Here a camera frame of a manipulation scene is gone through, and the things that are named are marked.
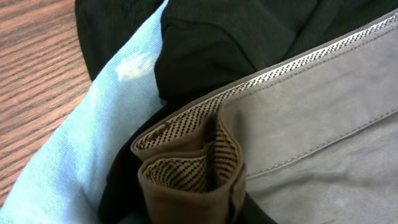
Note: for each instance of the black t-shirt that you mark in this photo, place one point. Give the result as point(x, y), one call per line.
point(206, 44)

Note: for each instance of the light blue t-shirt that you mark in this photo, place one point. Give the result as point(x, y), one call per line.
point(65, 180)

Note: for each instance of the grey khaki shorts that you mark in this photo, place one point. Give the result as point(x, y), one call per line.
point(310, 140)

